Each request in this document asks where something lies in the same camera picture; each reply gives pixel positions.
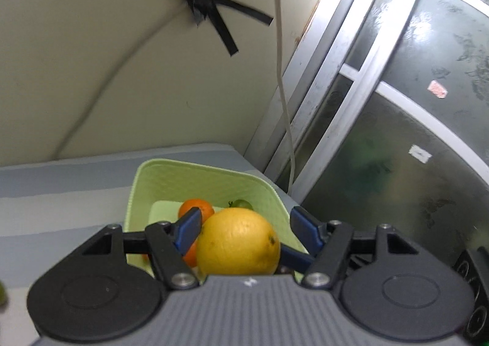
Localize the white window sticker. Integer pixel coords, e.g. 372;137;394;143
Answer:
408;144;432;162

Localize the thin wall cable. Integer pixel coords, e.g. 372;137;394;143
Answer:
49;6;193;160

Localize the large yellow citrus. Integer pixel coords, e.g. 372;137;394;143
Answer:
196;207;281;277

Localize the white window frame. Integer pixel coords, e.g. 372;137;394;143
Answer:
244;0;489;217

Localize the orange mandarin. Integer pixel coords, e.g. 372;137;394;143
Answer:
178;199;215;223
182;241;199;268

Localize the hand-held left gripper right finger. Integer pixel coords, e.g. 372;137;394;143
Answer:
281;206;432;288

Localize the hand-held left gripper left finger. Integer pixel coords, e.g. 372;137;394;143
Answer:
69;207;202;290

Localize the striped blue grey bedsheet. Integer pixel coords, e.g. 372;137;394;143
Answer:
0;143;304;335

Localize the white power cord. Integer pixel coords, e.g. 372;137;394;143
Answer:
269;0;297;194

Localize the light green plastic basket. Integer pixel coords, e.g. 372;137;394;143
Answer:
123;158;310;282

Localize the black tape cross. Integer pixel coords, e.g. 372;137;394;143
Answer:
144;0;274;58

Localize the pink window sticker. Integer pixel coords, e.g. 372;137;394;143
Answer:
428;80;448;99

